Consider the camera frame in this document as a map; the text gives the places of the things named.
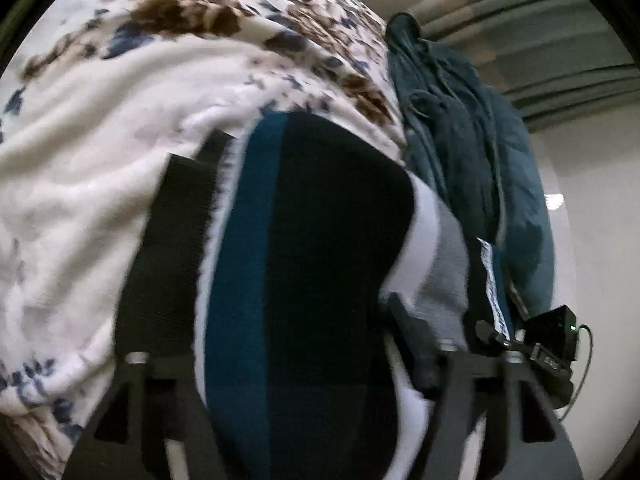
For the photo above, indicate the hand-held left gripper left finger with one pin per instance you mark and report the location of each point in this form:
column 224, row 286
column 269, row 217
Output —
column 167, row 260

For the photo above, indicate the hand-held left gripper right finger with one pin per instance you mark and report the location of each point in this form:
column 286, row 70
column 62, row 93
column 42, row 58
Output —
column 417, row 347

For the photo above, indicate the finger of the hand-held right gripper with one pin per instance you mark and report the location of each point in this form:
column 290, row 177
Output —
column 492, row 337

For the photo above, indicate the striped knit sweater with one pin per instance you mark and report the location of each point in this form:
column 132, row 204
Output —
column 305, row 260

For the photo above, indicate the white fluffy folded garment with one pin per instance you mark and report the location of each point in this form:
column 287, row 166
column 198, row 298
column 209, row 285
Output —
column 75, row 185

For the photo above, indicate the white glossy headboard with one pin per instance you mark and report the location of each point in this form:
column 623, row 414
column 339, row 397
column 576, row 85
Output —
column 559, row 180

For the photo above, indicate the teal plush blanket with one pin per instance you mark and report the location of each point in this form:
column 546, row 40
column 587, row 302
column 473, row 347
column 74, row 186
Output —
column 450, row 135

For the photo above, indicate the floral bed quilt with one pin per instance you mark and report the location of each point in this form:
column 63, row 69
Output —
column 200, row 10

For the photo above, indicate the wide grey-green curtain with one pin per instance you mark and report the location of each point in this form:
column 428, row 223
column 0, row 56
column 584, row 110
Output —
column 525, row 35

